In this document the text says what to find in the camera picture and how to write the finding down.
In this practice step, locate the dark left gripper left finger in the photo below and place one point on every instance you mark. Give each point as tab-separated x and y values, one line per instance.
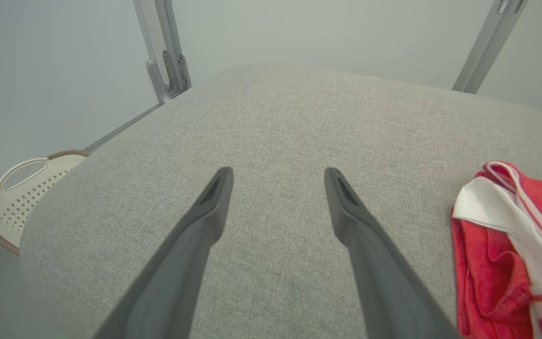
177	273

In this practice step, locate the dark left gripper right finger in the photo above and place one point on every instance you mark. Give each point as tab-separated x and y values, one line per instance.
384	282

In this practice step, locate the red and white garment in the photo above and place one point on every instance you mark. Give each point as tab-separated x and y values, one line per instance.
487	263

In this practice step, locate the cream perforated laundry basket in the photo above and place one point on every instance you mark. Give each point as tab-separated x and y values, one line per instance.
21	207

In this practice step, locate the grey fabric sofa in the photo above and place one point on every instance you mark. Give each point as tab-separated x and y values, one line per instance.
299	132

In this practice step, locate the grey metal frame with bracket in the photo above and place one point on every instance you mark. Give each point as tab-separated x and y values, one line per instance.
166	28

